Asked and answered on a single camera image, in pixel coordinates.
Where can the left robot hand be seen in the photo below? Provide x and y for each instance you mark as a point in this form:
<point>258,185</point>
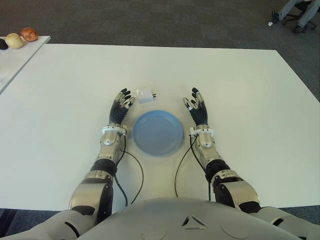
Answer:
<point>118,113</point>

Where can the seated person in grey trousers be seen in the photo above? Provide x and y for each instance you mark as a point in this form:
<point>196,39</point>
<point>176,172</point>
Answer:
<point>306,15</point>

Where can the blue round plate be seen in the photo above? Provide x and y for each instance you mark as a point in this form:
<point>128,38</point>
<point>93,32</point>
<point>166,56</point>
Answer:
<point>157,132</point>

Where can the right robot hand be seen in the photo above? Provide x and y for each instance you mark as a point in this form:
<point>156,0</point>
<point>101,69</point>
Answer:
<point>200,113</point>

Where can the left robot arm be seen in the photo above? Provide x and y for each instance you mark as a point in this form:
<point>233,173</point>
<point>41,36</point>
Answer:
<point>87,190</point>

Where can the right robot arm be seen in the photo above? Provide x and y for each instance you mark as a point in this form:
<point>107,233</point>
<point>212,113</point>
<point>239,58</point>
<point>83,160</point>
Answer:
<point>237,190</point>

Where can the white charger with prongs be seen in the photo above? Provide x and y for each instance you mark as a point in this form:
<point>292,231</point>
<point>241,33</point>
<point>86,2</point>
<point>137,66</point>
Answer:
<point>144,95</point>

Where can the dark round bread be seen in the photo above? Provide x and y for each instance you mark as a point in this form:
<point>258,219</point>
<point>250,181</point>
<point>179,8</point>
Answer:
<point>3,45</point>

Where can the black office chair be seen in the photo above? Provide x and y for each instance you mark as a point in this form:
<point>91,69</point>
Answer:
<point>291,17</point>

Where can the grey robot torso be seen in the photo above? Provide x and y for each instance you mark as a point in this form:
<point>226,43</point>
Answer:
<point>175,220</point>

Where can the reddish brown round bread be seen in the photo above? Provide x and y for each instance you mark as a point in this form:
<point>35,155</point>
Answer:
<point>29,34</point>

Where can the white side table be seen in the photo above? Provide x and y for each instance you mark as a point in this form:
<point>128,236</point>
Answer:
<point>15,62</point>

